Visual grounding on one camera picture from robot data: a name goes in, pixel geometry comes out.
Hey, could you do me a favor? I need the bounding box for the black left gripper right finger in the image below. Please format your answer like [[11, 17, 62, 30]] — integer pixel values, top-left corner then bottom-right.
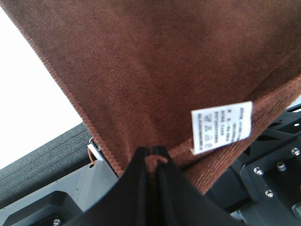
[[153, 146, 238, 226]]

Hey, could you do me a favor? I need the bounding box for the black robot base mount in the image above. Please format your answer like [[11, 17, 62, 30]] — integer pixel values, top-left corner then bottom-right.
[[0, 105, 301, 226]]

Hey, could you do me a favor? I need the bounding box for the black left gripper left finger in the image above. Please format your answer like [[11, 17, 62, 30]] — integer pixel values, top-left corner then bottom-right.
[[65, 147, 150, 226]]

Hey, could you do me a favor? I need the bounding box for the brown microfibre towel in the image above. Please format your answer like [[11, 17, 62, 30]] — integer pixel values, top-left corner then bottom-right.
[[0, 0, 301, 193]]

